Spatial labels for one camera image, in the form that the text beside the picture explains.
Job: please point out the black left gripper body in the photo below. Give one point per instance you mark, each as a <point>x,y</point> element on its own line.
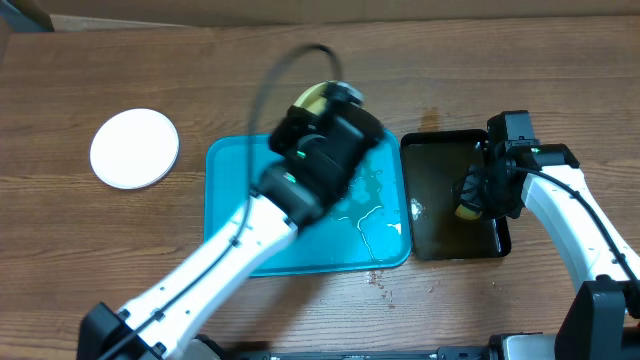
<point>292,144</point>

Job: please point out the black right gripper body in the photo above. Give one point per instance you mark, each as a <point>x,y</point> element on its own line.
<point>485,193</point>

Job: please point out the yellow plate with sauce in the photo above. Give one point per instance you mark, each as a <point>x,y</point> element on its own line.
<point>312,99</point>

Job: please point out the yellow green sponge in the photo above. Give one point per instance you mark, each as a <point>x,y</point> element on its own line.
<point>467,212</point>

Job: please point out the white plate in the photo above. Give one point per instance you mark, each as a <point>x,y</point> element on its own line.
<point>134,149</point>

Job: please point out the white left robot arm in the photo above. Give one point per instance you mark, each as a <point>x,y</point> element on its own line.
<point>290,195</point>

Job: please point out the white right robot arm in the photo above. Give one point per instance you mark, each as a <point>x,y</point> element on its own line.
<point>521,173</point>

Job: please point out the black water tray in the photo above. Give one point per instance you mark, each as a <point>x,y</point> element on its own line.
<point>432,164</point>

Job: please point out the teal plastic tray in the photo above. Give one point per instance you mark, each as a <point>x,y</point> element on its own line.
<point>367,230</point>

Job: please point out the dark object top left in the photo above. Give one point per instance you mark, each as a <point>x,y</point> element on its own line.
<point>26,16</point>

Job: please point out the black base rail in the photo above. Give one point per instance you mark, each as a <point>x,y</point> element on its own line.
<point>442,353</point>

